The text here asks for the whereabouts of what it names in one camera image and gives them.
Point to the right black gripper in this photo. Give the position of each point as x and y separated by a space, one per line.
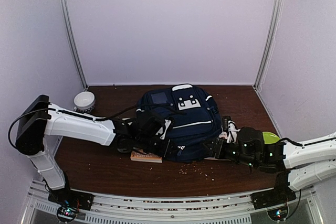
216 149

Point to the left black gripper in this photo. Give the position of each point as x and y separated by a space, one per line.
167 148

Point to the navy blue backpack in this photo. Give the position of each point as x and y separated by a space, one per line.
195 116

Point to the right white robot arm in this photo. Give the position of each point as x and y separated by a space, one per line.
296 164

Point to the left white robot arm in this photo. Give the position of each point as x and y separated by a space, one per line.
43 118

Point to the pink story book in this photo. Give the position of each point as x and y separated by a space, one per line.
221 137

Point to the orange treehouse book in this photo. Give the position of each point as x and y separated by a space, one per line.
149 157

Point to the green plate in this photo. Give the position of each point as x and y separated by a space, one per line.
270 138

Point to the white patterned bowl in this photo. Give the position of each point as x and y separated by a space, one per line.
84 102

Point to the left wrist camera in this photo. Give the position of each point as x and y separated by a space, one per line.
167 126

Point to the front aluminium rail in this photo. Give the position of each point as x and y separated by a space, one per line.
40 207

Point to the right aluminium frame post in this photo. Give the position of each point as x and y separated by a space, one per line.
270 40

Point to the aluminium frame post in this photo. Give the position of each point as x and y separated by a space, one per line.
72 44
270 40

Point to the left aluminium frame post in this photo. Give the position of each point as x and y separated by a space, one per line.
72 44

